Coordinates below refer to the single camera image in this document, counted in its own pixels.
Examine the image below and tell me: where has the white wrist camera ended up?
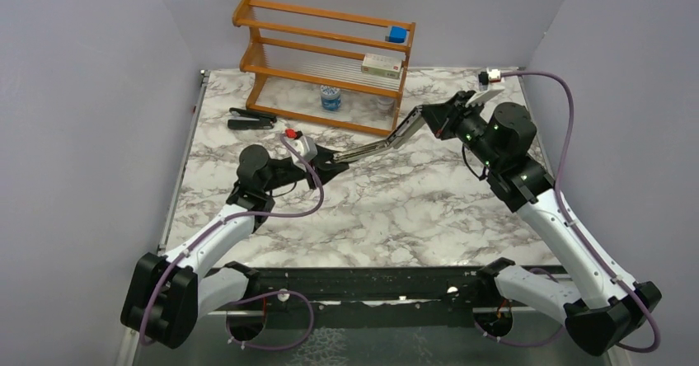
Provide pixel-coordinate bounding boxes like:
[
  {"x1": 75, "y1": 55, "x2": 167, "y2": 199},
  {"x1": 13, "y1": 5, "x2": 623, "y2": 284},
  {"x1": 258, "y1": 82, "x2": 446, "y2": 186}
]
[
  {"x1": 466, "y1": 68, "x2": 504, "y2": 107},
  {"x1": 284, "y1": 129, "x2": 318, "y2": 171}
]

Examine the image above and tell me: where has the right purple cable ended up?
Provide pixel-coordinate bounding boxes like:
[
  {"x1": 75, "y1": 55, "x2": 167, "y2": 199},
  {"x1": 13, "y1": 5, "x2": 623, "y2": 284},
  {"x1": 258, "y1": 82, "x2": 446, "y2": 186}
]
[{"x1": 475, "y1": 70, "x2": 662, "y2": 354}]

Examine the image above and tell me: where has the aluminium frame rail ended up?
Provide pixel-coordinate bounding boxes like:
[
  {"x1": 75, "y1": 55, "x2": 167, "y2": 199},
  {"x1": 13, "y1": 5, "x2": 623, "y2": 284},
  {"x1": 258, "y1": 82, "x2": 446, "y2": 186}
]
[{"x1": 117, "y1": 304, "x2": 630, "y2": 365}]

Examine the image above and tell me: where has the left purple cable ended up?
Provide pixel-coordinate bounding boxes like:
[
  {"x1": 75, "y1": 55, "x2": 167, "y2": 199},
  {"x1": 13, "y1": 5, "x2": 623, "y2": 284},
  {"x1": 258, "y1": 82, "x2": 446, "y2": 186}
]
[{"x1": 138, "y1": 133, "x2": 326, "y2": 347}]

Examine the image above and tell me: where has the blue white plastic jar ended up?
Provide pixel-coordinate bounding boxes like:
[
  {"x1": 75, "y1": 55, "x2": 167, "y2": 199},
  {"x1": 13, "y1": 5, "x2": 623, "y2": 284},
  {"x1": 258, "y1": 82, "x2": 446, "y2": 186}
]
[{"x1": 319, "y1": 85, "x2": 341, "y2": 111}]

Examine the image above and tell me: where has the orange wooden shelf rack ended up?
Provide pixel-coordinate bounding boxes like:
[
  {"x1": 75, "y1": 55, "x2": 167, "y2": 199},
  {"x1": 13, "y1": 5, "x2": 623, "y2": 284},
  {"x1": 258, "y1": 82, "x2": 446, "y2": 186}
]
[{"x1": 232, "y1": 0, "x2": 416, "y2": 136}]

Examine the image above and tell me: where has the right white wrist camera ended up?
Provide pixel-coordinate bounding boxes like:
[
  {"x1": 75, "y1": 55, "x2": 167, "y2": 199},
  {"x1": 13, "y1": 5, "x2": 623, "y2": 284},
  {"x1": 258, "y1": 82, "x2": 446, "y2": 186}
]
[{"x1": 466, "y1": 68, "x2": 504, "y2": 107}]

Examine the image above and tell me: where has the purple cable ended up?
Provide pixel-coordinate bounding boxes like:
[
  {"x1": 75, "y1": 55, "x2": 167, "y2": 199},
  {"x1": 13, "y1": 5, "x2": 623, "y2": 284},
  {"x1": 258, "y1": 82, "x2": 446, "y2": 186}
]
[
  {"x1": 138, "y1": 133, "x2": 326, "y2": 347},
  {"x1": 475, "y1": 70, "x2": 662, "y2": 354}
]

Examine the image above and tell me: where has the blue box on shelf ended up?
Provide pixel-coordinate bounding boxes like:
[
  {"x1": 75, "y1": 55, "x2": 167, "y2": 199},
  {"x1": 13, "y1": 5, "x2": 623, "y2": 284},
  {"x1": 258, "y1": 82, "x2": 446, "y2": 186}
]
[{"x1": 384, "y1": 26, "x2": 409, "y2": 44}]

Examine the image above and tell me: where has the silver chrome stapler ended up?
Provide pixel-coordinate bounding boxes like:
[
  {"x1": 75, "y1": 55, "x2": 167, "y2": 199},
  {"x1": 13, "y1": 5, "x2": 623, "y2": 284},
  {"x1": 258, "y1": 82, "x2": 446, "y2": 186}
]
[{"x1": 332, "y1": 106, "x2": 425, "y2": 163}]

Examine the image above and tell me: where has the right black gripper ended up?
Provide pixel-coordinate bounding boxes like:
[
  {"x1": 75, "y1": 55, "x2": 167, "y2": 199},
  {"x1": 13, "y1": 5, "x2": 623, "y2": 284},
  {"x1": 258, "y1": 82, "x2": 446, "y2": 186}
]
[{"x1": 422, "y1": 89, "x2": 503, "y2": 170}]

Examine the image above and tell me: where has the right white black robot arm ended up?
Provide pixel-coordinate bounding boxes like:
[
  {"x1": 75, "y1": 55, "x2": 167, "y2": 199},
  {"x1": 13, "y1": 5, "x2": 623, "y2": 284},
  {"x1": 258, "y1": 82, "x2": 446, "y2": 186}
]
[{"x1": 420, "y1": 91, "x2": 662, "y2": 356}]

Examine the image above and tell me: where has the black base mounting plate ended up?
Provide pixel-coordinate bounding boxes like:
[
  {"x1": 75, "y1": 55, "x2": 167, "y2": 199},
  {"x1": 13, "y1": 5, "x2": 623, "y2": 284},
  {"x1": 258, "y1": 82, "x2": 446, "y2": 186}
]
[{"x1": 207, "y1": 265, "x2": 531, "y2": 332}]

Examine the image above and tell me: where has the clear plastic jar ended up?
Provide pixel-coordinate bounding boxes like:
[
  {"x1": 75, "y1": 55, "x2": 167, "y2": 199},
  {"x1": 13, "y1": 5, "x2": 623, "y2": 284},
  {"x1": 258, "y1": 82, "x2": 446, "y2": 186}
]
[{"x1": 375, "y1": 96, "x2": 396, "y2": 115}]

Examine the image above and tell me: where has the white green staples carton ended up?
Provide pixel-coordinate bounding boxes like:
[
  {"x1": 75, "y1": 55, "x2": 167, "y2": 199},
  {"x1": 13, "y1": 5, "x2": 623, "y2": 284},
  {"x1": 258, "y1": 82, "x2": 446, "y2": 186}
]
[{"x1": 361, "y1": 54, "x2": 403, "y2": 79}]

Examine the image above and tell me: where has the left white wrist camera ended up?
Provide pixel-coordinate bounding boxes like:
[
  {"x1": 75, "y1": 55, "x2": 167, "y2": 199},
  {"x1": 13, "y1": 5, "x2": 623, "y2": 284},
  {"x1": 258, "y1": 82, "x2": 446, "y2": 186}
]
[{"x1": 284, "y1": 129, "x2": 318, "y2": 171}]

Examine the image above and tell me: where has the black stapler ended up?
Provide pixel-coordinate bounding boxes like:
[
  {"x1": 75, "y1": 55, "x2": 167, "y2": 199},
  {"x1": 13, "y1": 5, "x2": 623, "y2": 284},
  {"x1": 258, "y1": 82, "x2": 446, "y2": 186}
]
[{"x1": 227, "y1": 107, "x2": 277, "y2": 130}]

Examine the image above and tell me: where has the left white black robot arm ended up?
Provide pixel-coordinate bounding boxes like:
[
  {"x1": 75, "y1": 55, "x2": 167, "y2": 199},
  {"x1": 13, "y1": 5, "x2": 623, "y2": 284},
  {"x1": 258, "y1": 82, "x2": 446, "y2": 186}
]
[{"x1": 120, "y1": 136, "x2": 349, "y2": 349}]

